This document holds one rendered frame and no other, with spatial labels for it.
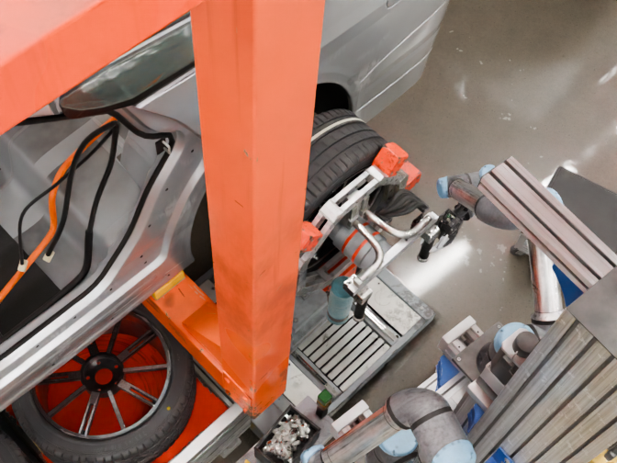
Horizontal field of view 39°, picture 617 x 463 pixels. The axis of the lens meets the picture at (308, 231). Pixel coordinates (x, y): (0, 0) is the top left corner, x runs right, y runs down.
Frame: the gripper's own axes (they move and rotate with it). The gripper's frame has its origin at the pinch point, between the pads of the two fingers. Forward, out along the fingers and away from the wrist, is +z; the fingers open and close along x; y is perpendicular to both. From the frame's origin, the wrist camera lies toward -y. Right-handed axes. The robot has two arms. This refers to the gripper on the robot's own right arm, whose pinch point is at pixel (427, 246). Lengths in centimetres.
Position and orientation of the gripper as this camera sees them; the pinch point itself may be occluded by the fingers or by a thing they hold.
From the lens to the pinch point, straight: 312.4
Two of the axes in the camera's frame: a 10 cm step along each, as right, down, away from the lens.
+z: -7.1, 6.0, -3.8
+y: 0.5, -4.9, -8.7
